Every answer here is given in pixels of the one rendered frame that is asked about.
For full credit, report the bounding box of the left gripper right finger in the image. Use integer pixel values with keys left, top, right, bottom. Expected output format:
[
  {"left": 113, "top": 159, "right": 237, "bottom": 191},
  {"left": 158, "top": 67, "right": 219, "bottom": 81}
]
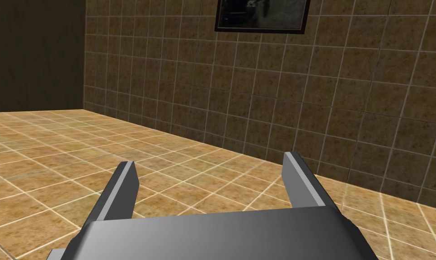
[{"left": 281, "top": 151, "right": 340, "bottom": 210}]

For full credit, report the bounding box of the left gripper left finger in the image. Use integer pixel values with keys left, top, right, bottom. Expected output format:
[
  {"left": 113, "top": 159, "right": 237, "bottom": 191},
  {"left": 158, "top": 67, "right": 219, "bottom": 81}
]
[{"left": 82, "top": 160, "right": 140, "bottom": 229}]

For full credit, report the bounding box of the dark framed wall picture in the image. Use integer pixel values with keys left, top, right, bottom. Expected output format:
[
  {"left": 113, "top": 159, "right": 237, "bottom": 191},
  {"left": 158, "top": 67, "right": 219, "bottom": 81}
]
[{"left": 214, "top": 0, "right": 311, "bottom": 35}]

